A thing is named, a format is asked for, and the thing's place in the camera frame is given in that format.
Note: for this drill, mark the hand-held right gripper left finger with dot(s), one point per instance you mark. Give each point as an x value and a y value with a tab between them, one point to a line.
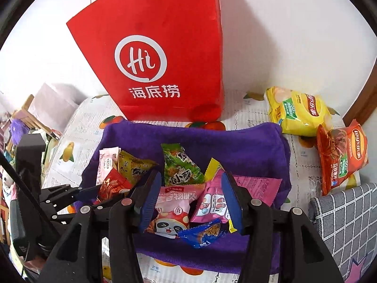
151	197

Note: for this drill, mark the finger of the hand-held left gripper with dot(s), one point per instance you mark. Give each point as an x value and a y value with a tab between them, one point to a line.
88	192
63	210

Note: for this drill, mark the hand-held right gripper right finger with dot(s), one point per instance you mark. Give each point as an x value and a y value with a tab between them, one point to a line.
231	200

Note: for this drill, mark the pink panda snack packet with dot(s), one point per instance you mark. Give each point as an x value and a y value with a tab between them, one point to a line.
173	203

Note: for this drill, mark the magenta snack packet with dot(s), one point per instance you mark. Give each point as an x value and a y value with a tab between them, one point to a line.
265	187

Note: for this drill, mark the yellow crisp snack packet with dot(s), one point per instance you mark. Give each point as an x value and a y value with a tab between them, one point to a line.
132	165

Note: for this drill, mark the pale pink snack packet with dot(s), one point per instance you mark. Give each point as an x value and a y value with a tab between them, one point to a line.
107	165

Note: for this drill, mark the yellow red snack packet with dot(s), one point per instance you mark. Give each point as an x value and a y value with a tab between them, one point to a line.
212	166

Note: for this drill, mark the purple plush toy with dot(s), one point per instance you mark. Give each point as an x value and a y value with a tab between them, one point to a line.
19	126

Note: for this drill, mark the green snack packet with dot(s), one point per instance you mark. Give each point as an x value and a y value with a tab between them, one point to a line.
179	165

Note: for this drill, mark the blue snack packet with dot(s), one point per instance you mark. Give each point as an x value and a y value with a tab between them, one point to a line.
194	235

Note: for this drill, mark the purple towel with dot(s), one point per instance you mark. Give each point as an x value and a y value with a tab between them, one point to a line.
235	141

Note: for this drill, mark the wooden chair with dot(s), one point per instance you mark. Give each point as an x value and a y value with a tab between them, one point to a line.
28	103

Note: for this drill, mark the pale cardboard box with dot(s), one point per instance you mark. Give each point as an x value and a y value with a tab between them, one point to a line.
53	100

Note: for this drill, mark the fruit printed tablecloth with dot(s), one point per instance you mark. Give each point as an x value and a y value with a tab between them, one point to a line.
303	165

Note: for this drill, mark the yellow chips bag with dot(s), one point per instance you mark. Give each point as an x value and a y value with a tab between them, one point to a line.
300	115

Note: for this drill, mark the grey checked cushion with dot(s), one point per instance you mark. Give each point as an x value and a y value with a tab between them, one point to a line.
347	218

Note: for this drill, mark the orange chips bag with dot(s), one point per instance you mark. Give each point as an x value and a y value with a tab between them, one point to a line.
344	159

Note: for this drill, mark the star printed cloth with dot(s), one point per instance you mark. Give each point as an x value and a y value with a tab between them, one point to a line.
358	271

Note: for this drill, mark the red paper bag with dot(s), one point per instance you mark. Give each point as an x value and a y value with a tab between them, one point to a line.
176	35

